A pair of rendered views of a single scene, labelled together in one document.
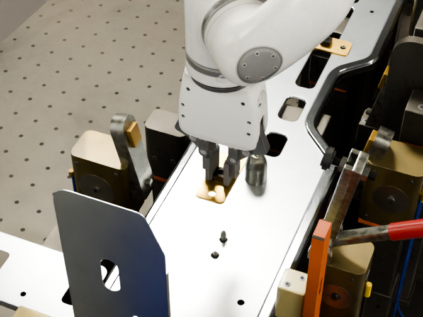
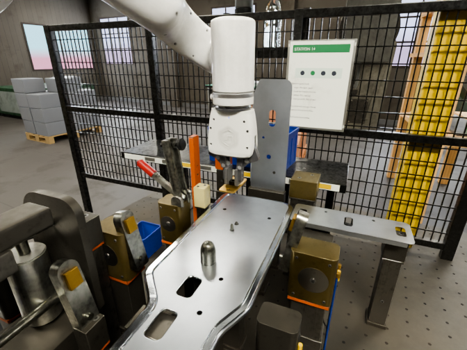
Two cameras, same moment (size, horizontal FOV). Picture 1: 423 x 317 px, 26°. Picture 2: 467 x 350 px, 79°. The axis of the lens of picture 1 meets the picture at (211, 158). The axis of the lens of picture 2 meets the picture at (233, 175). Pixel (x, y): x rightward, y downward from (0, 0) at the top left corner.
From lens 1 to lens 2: 1.51 m
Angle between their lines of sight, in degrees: 113
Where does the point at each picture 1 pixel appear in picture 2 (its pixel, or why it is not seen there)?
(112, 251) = (270, 104)
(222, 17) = not seen: hidden behind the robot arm
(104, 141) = (319, 252)
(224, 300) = (232, 209)
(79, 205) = (282, 85)
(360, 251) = (165, 199)
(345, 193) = (175, 152)
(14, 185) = not seen: outside the picture
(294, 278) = (201, 186)
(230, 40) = not seen: hidden behind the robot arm
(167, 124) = (280, 314)
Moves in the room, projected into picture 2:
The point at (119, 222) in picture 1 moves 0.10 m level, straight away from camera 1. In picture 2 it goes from (267, 87) to (278, 90)
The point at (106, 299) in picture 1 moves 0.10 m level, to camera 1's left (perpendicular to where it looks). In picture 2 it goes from (274, 133) to (307, 133)
